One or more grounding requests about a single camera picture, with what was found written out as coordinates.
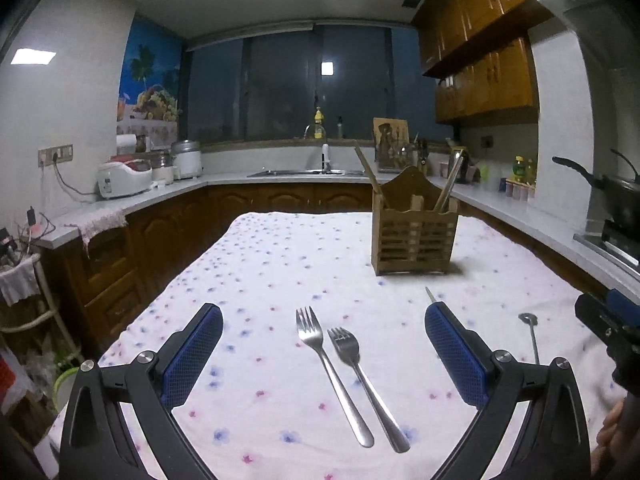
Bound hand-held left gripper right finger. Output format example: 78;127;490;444
424;304;592;480

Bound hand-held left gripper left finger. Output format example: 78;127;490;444
59;302;224;480

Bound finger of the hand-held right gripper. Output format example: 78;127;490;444
574;287;640;362

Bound small steel spoon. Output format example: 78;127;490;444
518;312;542;367

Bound small steel fork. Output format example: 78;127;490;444
327;327;412;454

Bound large steel fork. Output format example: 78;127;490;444
295;306;376;449

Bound wooden slatted utensil holder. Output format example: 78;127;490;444
371;165;460;277

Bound wooden chopstick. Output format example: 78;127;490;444
357;147;390;209
433;160;458;213
354;146;388;209

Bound person's right hand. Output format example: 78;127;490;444
596;400;626;463

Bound gas stove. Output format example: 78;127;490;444
572;220;640;281

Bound black frying pan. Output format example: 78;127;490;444
552;149;640;228

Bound floral white tablecloth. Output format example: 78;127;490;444
47;211;626;480

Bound green plastic basin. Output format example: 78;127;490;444
52;366;82;411

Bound lace cloth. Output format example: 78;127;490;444
76;207;129;258

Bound row of spice jars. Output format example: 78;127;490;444
504;178;537;202

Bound yellow drink bottles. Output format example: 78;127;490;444
512;156;539;184

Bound white side rack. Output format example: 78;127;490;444
0;250;83;361

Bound white rice cooker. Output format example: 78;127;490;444
96;156;154;199

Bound steel kettle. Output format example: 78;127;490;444
446;146;475;183

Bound glass jar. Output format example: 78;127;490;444
150;152;175;184

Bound countertop utensil rack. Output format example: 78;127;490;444
389;139;434;172

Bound steel sink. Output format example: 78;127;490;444
247;168;373;177

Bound wooden cutting board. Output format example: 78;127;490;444
373;117;409;163

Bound dark kitchen window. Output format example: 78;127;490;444
186;22;426;142

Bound wooden upper cabinets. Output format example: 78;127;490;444
411;0;576;126

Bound white range hood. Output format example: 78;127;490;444
531;0;640;233

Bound square ceiling light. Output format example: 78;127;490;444
10;48;55;66

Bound wall socket panel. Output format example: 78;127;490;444
38;144;74;166

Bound tropical fruit wall poster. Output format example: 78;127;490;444
116;16;182;149

